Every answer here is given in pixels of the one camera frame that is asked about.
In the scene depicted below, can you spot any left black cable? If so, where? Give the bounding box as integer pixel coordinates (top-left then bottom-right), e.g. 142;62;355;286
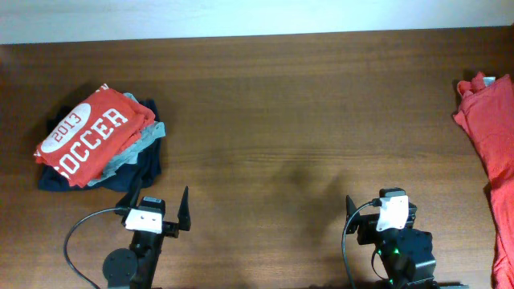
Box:
63;207;129;289

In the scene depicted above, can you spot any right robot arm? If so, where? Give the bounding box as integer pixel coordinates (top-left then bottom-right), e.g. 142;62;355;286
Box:
341;188;466;289

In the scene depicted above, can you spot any black cable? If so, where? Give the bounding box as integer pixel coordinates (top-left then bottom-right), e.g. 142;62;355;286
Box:
63;207;129;289
341;199;382;289

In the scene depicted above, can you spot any right black cable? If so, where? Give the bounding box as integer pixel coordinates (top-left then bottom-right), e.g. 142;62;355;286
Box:
341;199;382;289

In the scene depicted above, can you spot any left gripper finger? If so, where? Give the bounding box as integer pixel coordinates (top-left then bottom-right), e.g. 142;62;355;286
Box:
177;186;191;231
115;177;142;215

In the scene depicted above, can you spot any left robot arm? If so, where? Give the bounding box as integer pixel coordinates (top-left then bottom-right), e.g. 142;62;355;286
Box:
102;180;191;289

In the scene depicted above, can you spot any folded navy shirt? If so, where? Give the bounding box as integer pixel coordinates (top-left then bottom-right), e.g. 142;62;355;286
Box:
37;99;165;193

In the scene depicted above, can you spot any folded red soccer shirt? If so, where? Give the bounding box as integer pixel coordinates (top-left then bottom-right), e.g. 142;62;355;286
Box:
34;84;155;188

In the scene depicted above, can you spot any folded grey shirt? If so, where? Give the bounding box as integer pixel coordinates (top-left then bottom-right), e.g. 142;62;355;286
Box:
88;99;166;192

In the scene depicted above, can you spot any orange soccer t-shirt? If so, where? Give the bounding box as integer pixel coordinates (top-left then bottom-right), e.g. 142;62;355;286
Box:
453;72;513;289

